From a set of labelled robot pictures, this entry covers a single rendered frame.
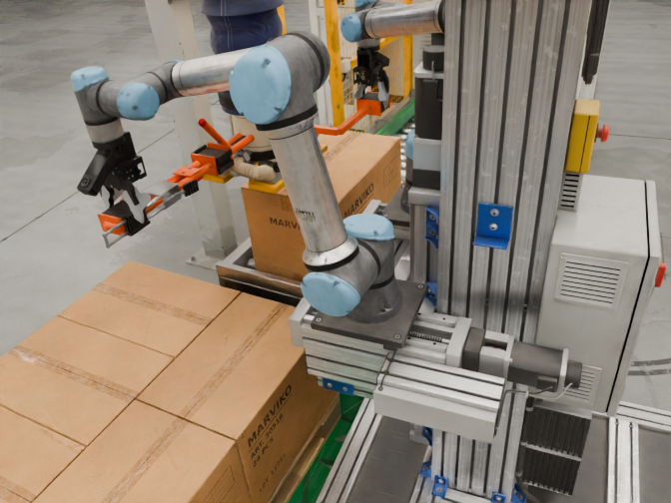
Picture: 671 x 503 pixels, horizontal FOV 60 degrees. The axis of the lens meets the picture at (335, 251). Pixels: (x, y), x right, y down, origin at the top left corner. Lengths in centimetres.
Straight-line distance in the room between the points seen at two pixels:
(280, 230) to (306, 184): 113
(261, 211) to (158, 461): 94
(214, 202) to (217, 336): 130
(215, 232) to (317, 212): 235
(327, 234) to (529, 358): 54
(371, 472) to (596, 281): 109
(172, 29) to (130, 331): 145
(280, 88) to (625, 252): 76
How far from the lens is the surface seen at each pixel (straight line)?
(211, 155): 172
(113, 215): 149
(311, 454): 239
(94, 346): 228
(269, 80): 99
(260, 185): 179
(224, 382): 197
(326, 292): 115
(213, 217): 336
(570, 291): 136
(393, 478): 208
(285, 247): 222
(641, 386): 282
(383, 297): 133
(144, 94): 129
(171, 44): 304
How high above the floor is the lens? 192
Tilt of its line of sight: 34 degrees down
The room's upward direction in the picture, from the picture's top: 5 degrees counter-clockwise
